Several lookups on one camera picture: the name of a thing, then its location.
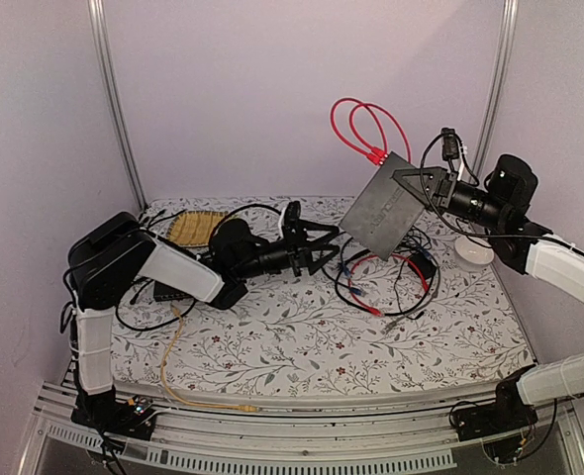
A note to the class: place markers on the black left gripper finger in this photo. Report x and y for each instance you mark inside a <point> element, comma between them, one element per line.
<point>317,258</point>
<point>319,234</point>

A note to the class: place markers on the black power adapter brick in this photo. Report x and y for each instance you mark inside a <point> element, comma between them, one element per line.
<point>422,265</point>

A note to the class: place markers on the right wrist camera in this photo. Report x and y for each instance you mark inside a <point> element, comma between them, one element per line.
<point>511,184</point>

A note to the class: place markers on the aluminium frame post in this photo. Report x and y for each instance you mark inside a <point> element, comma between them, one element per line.
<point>502,58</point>
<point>100,36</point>

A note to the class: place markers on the black network switch box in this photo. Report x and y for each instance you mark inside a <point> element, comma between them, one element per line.
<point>384,211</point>

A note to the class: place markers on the floral patterned table cloth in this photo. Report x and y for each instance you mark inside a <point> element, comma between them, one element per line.
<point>292,336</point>

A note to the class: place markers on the black ethernet cable teal boot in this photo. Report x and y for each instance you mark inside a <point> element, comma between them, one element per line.
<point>379,288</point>

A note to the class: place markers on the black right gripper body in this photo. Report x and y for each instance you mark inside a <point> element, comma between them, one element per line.
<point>486,212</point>

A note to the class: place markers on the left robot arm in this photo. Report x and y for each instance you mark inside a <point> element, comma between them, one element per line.
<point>105,264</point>

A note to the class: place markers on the white ceramic bowl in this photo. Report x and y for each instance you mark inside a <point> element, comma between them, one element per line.
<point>472,255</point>

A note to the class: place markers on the left aluminium frame post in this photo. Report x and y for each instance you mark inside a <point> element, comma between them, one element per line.
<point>100,36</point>

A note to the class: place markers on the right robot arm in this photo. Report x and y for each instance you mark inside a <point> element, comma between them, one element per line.
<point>536,251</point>

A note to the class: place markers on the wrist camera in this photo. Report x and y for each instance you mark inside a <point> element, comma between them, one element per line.
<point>511,184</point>
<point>289,217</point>

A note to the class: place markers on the right aluminium frame post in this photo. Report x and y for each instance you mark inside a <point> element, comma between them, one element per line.
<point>502,58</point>

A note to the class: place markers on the yellow woven mat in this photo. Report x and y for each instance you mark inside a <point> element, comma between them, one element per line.
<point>193,228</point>

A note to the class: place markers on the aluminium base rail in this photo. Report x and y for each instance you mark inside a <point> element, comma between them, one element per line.
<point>405,433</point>

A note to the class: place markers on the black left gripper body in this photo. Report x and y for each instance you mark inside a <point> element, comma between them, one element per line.
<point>291,256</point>

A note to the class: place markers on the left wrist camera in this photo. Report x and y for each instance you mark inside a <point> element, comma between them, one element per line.
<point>289,217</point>

